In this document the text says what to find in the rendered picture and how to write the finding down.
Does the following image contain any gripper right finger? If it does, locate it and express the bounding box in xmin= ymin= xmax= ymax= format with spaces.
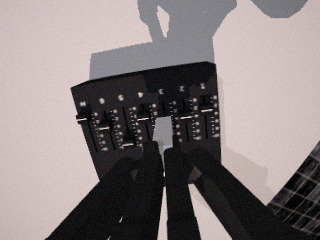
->
xmin=162 ymin=116 xmax=318 ymax=240

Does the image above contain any black lighting desk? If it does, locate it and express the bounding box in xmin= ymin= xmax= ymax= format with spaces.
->
xmin=70 ymin=61 xmax=221 ymax=181

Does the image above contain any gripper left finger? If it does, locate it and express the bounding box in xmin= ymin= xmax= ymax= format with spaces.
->
xmin=44 ymin=117 xmax=165 ymax=240

